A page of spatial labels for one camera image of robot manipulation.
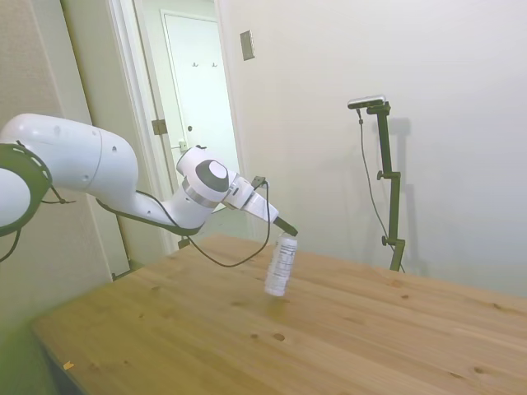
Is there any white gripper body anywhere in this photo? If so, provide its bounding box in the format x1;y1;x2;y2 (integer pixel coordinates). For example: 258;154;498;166
223;174;281;225

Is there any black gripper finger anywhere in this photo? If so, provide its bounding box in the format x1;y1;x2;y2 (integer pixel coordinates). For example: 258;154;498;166
273;216;299;237

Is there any clear plastic water bottle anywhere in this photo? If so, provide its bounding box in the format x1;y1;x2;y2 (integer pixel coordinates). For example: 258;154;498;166
263;232;300;298

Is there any white closed door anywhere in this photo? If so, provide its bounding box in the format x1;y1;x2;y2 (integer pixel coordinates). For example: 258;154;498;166
161;12;245;220

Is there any beige open door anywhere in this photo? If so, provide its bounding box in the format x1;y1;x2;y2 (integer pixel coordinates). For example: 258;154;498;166
59;0;143;283

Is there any black camera stand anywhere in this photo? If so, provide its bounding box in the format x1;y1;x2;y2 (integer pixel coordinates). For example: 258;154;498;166
366;102;407;273

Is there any grey exterior camera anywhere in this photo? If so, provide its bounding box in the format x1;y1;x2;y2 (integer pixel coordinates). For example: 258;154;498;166
347;94;389;111

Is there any grey wall plate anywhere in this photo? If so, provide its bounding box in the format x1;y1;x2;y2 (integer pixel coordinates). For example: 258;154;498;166
240;29;257;63

